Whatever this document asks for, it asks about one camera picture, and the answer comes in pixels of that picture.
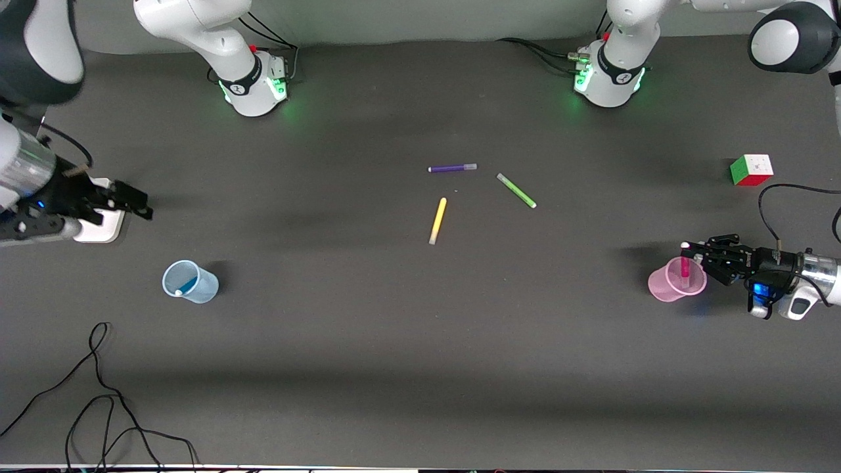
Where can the green marker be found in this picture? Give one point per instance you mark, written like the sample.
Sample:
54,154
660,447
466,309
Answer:
516,190

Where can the translucent pink cup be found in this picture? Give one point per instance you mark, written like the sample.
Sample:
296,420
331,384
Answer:
673,282

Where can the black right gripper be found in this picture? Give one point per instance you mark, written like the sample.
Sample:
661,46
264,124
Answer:
68,198

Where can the purple marker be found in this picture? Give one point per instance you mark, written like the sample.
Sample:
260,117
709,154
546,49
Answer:
452,168

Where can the pink marker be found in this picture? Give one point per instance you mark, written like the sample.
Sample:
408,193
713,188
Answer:
685,269

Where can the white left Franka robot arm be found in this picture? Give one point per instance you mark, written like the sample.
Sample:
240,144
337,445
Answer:
624,39

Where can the blue marker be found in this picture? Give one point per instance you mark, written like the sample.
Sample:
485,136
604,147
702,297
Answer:
186,286

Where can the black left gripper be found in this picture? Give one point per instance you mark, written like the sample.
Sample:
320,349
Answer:
766,261

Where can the white plastic device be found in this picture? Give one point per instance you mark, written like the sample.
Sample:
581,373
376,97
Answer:
105,226

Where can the yellow marker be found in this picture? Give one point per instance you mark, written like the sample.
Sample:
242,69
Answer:
437,221

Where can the rubik's cube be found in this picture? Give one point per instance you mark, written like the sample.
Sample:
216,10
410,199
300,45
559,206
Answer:
752,171

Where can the translucent blue cup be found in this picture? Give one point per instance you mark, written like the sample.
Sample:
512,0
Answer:
189,282

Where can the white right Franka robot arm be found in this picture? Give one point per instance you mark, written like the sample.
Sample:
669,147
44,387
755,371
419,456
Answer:
197,20

